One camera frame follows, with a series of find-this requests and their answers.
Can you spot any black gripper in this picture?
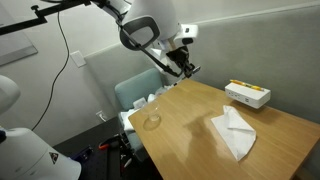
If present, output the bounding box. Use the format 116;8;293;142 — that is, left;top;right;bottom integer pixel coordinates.
167;46;201;78

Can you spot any white cloth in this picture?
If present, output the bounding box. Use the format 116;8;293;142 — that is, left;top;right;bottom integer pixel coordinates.
211;105;257;161

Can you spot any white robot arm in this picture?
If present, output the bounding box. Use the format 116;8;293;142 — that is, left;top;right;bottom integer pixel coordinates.
90;0;200;78

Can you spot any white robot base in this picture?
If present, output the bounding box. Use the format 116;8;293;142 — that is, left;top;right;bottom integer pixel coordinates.
0;74;82;180

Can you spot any yellow marker pen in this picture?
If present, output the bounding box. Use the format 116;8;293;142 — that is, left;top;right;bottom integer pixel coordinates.
230;79;264;91

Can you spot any teal upholstered chair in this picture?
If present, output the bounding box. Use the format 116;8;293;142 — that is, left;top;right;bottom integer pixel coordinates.
115;68;163;162

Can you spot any clear glass bowl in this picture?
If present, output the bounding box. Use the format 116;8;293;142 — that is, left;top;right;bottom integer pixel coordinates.
141;100;160;121

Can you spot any white power strip box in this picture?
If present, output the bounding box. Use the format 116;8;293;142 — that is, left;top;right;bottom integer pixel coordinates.
225;83;271;109

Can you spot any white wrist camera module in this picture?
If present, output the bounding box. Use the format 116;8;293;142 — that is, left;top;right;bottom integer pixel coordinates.
174;24;198;47

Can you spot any white wall outlet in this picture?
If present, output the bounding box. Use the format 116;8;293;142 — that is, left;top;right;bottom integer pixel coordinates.
96;111;107;122

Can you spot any white wall switch plate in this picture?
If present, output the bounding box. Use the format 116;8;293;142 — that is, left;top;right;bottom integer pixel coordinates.
70;51;86;68

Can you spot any orange handled clamp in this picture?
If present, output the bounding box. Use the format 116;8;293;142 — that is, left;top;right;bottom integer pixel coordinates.
98;134;120;150

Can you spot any hanging black wall cable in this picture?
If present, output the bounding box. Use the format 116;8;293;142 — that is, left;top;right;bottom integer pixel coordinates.
31;11;71;132

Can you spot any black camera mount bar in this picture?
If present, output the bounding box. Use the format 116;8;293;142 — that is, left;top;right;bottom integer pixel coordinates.
0;0;91;36

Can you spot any grey wall board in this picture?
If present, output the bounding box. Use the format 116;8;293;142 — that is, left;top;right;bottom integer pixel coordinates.
0;3;39;67

